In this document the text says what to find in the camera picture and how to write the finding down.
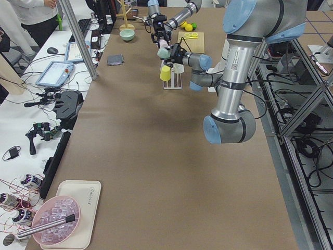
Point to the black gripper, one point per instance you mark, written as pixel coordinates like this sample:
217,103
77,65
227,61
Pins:
160,31
178,59

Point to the green cup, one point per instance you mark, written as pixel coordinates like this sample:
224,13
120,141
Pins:
163,53

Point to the pink cup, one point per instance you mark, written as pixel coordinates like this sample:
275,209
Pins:
163,43

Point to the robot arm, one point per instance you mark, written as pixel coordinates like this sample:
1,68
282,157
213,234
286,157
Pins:
173,23
246,24

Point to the white cup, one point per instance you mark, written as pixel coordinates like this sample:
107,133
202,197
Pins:
178,68

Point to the yellow cup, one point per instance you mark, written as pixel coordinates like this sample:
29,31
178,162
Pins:
165,73

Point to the wooden cutting board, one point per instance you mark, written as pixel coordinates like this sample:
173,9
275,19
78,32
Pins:
194,45

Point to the metal scoop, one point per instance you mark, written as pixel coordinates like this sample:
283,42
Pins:
144,20

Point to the whole yellow lemon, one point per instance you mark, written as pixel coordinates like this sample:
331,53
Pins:
189,27

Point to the light green bowl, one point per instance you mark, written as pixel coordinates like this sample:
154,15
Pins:
127,34

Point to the wooden mug tree stand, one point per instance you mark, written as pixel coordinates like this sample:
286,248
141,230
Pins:
123,14

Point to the grey folded cloth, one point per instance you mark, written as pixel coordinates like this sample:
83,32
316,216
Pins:
113,60

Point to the black keyboard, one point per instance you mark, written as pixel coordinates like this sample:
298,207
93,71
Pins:
84,25

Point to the computer mouse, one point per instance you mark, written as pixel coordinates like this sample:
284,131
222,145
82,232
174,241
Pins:
52,51

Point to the teach pendant tablet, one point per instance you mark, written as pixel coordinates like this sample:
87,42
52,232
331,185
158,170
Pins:
55,74

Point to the person in white top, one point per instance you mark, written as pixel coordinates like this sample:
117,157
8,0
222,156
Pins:
37,17

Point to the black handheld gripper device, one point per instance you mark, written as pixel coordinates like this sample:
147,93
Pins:
44,131

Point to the beige tray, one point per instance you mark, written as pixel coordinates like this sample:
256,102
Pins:
86,194

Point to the metal rod with black tip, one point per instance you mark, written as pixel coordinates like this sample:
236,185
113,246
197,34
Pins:
37,229

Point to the white wire cup rack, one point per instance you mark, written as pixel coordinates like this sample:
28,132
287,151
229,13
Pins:
175,82

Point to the aluminium frame post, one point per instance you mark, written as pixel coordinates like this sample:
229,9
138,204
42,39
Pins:
76,31

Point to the black stand bracket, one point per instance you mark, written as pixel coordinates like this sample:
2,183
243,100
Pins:
67,108

